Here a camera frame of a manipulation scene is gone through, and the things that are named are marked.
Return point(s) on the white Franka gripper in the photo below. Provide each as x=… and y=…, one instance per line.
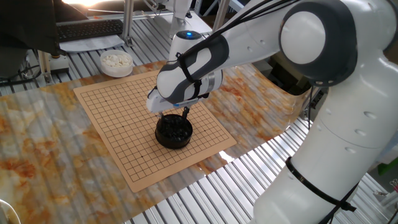
x=155, y=104

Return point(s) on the black bowl of Go stones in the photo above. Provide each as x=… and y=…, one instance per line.
x=174, y=141

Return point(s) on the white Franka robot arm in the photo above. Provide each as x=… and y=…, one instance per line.
x=342, y=124

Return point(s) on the tan Go board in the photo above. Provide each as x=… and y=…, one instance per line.
x=124, y=124

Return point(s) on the white bowl of Go stones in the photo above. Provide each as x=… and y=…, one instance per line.
x=116, y=72

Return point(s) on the white paper sheet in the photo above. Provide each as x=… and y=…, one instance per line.
x=93, y=43

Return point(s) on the black box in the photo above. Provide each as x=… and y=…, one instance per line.
x=286, y=84

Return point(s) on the black computer keyboard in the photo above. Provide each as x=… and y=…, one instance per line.
x=90, y=29

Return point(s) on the white box with knob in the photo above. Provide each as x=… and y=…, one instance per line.
x=59, y=63

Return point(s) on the orange marble pattern mat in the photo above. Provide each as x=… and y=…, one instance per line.
x=46, y=155

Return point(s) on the black monitor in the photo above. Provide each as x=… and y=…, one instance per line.
x=28, y=25

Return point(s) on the white round rim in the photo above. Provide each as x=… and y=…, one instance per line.
x=6, y=214

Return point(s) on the green object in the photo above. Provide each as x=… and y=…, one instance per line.
x=388, y=166

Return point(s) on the aluminium frame bar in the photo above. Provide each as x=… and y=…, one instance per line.
x=45, y=67
x=220, y=14
x=127, y=21

